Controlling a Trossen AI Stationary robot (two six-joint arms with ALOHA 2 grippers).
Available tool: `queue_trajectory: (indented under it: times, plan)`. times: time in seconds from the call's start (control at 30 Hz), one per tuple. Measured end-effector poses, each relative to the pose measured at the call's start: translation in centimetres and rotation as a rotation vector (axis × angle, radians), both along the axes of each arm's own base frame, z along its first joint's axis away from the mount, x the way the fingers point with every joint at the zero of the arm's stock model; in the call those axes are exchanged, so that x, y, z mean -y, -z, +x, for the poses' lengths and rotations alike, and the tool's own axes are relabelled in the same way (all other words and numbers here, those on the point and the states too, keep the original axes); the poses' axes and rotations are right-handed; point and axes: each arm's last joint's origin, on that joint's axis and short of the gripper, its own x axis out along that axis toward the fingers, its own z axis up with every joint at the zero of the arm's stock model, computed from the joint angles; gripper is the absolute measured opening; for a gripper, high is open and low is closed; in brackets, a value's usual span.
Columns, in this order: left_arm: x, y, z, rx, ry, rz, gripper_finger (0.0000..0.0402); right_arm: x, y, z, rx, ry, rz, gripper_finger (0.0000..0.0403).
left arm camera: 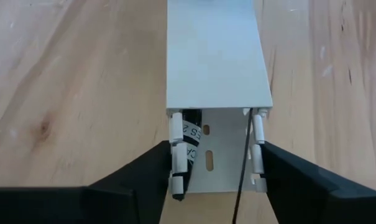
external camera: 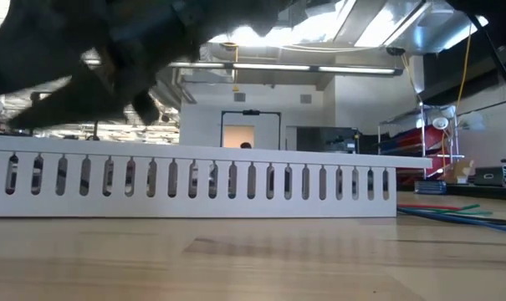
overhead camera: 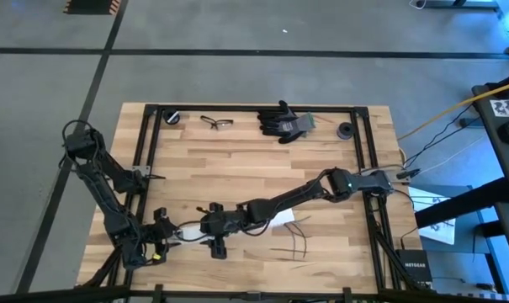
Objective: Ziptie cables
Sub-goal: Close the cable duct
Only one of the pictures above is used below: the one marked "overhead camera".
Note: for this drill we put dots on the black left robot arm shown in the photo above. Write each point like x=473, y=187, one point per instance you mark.
x=107, y=198

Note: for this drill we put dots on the orange black striped mat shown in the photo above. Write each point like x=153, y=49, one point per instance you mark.
x=92, y=6

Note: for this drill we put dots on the clear safety glasses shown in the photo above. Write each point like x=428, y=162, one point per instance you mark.
x=216, y=122

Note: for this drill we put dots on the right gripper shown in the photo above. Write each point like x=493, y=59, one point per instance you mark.
x=222, y=225

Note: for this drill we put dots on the black power adapter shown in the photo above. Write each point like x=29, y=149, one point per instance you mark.
x=466, y=123

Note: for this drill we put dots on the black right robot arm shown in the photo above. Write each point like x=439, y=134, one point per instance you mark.
x=313, y=193

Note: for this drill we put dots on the black grey work glove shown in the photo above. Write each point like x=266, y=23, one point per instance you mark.
x=283, y=124

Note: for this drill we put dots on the black Netgear network switch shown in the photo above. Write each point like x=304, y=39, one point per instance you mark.
x=414, y=265

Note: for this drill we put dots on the white duct cover strip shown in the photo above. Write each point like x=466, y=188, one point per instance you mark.
x=281, y=216

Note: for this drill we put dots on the black desk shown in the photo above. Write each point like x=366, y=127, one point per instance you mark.
x=485, y=126

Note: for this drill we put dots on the marker printed sheet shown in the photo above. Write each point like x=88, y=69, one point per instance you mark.
x=506, y=107

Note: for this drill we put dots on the white paper sheet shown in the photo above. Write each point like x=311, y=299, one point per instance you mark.
x=441, y=233

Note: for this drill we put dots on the black table frame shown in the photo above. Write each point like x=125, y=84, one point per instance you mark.
x=237, y=108

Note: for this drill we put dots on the white floor object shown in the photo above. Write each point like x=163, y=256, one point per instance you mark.
x=418, y=3

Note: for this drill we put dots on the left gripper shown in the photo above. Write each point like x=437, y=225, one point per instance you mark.
x=155, y=235

